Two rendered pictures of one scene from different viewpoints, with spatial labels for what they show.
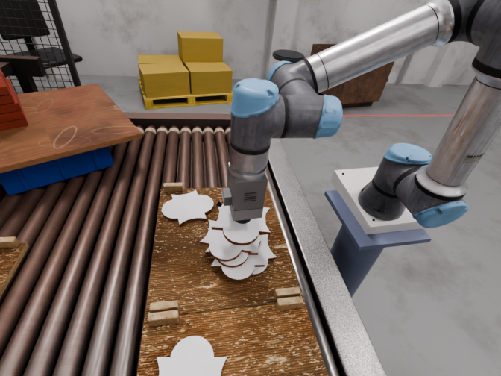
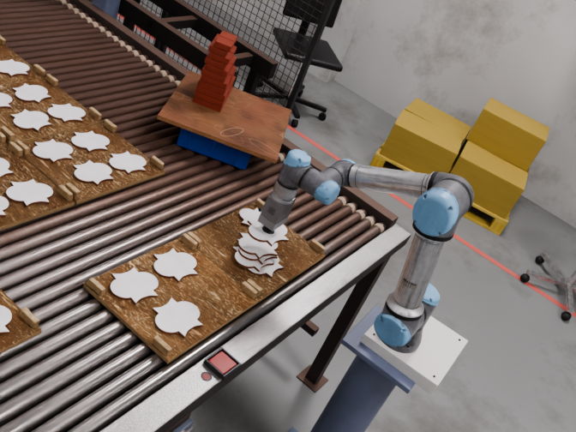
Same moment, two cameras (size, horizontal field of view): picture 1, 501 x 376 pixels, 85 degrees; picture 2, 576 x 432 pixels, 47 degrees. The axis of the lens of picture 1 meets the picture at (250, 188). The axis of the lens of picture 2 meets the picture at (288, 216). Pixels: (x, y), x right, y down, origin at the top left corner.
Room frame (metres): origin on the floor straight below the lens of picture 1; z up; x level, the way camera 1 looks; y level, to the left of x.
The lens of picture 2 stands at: (-0.96, -1.09, 2.30)
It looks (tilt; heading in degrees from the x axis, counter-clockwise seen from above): 33 degrees down; 37
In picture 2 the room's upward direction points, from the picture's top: 24 degrees clockwise
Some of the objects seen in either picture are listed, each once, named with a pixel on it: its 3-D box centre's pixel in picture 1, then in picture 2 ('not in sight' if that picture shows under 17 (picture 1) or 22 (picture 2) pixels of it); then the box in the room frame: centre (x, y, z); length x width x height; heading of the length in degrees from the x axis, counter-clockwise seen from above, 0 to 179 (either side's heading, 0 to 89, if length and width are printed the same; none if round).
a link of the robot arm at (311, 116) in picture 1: (304, 112); (322, 184); (0.49, -0.08, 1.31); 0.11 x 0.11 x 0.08; 15
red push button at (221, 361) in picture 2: not in sight; (222, 363); (0.07, -0.31, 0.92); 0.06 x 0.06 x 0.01; 13
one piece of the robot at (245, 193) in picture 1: (239, 185); (275, 206); (0.44, 0.02, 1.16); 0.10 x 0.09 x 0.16; 108
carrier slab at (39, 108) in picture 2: not in sight; (31, 106); (0.07, 1.00, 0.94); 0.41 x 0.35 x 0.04; 14
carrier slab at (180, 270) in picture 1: (221, 236); (256, 247); (0.49, 0.06, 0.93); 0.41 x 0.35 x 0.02; 14
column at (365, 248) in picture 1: (338, 279); (343, 421); (0.73, -0.45, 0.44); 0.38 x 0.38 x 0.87; 16
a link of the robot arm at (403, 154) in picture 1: (402, 168); (416, 302); (0.71, -0.45, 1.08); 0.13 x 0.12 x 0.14; 15
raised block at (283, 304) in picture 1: (289, 303); (249, 290); (0.31, -0.12, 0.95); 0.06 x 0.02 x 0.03; 104
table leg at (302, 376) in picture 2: not in sight; (345, 318); (1.14, -0.05, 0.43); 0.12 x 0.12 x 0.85; 13
